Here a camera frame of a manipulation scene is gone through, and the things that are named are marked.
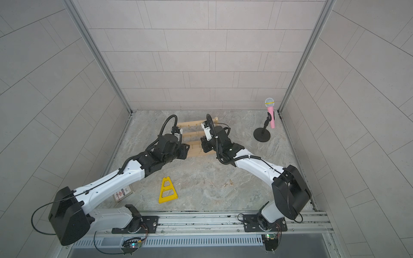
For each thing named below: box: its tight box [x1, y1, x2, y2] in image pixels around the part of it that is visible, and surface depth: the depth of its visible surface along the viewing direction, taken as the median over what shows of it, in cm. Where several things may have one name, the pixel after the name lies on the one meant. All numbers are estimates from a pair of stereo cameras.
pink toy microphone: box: [264, 97, 275, 129], surface depth 88 cm
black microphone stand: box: [253, 111, 272, 143], surface depth 104 cm
